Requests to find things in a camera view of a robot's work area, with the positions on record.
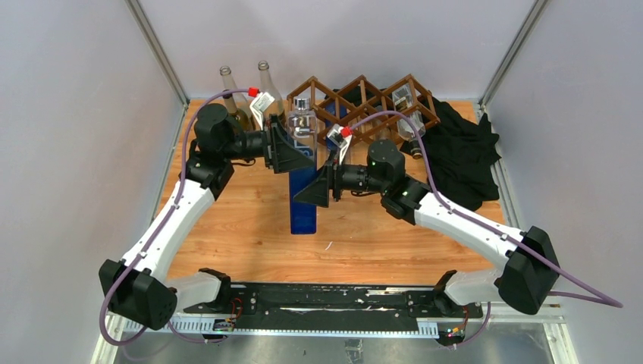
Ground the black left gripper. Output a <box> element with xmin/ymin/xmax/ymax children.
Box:
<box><xmin>221</xmin><ymin>115</ymin><xmax>314</xmax><ymax>173</ymax></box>

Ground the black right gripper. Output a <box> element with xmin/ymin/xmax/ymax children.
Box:
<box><xmin>295</xmin><ymin>148</ymin><xmax>387</xmax><ymax>209</ymax></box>

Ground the blue labelled clear bottle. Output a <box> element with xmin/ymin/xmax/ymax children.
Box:
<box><xmin>287</xmin><ymin>97</ymin><xmax>321</xmax><ymax>236</ymax></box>

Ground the dark green wine bottle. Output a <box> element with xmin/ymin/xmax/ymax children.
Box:
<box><xmin>228</xmin><ymin>109</ymin><xmax>255</xmax><ymax>131</ymax></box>

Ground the tall clear glass bottle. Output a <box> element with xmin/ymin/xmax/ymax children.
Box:
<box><xmin>218</xmin><ymin>65</ymin><xmax>255</xmax><ymax>132</ymax></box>

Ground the clear bottle with black label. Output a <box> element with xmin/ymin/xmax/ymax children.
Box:
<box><xmin>257</xmin><ymin>60</ymin><xmax>287</xmax><ymax>127</ymax></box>

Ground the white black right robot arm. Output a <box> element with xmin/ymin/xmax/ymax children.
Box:
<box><xmin>294</xmin><ymin>140</ymin><xmax>559</xmax><ymax>317</ymax></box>

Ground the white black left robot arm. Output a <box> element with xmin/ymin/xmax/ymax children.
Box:
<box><xmin>99</xmin><ymin>103</ymin><xmax>317</xmax><ymax>330</ymax></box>

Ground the clear bottle with blue label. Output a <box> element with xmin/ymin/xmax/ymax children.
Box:
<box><xmin>323</xmin><ymin>103</ymin><xmax>348</xmax><ymax>151</ymax></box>

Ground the brown wooden wine rack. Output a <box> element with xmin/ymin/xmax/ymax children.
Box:
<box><xmin>286</xmin><ymin>74</ymin><xmax>441</xmax><ymax>145</ymax></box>

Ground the clear square glass bottle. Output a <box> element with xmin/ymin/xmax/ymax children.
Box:
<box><xmin>392</xmin><ymin>84</ymin><xmax>425</xmax><ymax>159</ymax></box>

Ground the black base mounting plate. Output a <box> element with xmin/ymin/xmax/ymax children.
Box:
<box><xmin>209</xmin><ymin>282</ymin><xmax>483</xmax><ymax>334</ymax></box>

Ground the black cloth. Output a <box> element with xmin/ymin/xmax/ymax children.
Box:
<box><xmin>422</xmin><ymin>98</ymin><xmax>501</xmax><ymax>211</ymax></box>

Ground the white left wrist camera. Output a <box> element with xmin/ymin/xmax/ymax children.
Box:
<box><xmin>249</xmin><ymin>92</ymin><xmax>274</xmax><ymax>130</ymax></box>

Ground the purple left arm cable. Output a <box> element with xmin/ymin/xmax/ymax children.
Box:
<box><xmin>99</xmin><ymin>87</ymin><xmax>259</xmax><ymax>347</ymax></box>

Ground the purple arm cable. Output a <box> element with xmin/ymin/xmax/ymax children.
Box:
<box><xmin>99</xmin><ymin>87</ymin><xmax>259</xmax><ymax>347</ymax></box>
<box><xmin>341</xmin><ymin>110</ymin><xmax>624</xmax><ymax>349</ymax></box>

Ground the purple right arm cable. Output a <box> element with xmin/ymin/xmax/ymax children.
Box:
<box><xmin>341</xmin><ymin>110</ymin><xmax>624</xmax><ymax>349</ymax></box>

